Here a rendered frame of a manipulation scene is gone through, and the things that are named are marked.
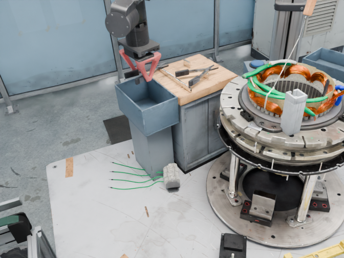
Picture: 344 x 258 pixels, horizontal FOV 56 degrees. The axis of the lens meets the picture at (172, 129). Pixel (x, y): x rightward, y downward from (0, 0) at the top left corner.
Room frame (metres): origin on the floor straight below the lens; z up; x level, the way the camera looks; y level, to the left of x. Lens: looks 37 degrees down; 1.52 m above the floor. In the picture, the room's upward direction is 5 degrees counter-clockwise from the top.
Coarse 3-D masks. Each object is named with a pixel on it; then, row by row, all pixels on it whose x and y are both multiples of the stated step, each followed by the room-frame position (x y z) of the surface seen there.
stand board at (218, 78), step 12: (180, 60) 0.95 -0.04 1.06; (192, 60) 0.94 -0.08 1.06; (204, 60) 0.93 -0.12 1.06; (156, 72) 0.88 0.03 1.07; (216, 72) 0.85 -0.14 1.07; (228, 72) 0.85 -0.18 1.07; (168, 84) 0.80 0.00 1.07; (204, 84) 0.79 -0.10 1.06; (216, 84) 0.78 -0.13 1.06; (180, 96) 0.74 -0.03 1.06; (192, 96) 0.75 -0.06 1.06
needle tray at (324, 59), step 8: (320, 48) 0.95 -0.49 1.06; (312, 56) 0.92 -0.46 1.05; (320, 56) 0.95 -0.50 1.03; (328, 56) 0.94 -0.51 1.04; (336, 56) 0.92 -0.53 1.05; (312, 64) 0.87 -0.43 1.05; (320, 64) 0.85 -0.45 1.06; (328, 64) 0.91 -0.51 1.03; (336, 64) 0.91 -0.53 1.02; (328, 72) 0.83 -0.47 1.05; (336, 72) 0.81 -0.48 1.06; (336, 80) 0.80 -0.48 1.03
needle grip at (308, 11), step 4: (308, 0) 0.63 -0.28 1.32; (312, 0) 0.62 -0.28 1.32; (316, 0) 0.62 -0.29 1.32; (308, 4) 0.62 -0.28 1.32; (312, 4) 0.62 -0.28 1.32; (308, 8) 0.62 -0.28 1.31; (312, 8) 0.62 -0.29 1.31; (304, 12) 0.62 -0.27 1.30; (308, 12) 0.62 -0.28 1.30; (312, 12) 0.62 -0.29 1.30
